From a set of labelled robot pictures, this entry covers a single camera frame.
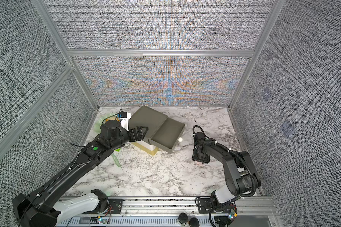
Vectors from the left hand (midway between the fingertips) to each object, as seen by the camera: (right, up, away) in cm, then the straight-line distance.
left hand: (145, 127), depth 72 cm
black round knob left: (+19, -41, -8) cm, 46 cm away
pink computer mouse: (+31, -23, +15) cm, 41 cm away
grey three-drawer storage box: (+9, -3, +14) cm, 17 cm away
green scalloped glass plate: (-41, +2, +33) cm, 53 cm away
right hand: (+31, -19, +19) cm, 41 cm away
